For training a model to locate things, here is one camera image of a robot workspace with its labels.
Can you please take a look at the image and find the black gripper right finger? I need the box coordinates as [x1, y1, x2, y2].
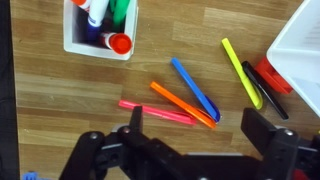
[241, 108, 277, 155]

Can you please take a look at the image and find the orange marker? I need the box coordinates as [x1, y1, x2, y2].
[150, 81, 216, 128]

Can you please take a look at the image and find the blue toy block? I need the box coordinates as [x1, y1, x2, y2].
[22, 171, 49, 180]

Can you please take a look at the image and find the white plastic drawer unit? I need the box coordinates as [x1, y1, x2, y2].
[267, 0, 320, 116]

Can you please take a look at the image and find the black marker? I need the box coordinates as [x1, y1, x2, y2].
[241, 61, 289, 120]

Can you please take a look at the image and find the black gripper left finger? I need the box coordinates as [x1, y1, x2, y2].
[129, 106, 143, 133]

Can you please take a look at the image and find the yellow marker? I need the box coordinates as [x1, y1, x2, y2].
[221, 38, 263, 109]

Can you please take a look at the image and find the red capped glue stick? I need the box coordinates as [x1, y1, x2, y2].
[100, 32, 132, 55]

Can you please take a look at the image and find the red toy block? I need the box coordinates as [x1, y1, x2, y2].
[254, 56, 293, 94]

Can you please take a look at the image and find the white blue marker in holder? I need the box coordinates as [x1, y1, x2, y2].
[87, 0, 109, 40]

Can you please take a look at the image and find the green marker in holder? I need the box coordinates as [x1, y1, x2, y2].
[110, 0, 130, 32]

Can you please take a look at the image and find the white pen holder box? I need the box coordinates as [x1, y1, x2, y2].
[63, 0, 138, 60]

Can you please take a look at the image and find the pink marker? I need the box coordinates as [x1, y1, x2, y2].
[118, 100, 196, 125]

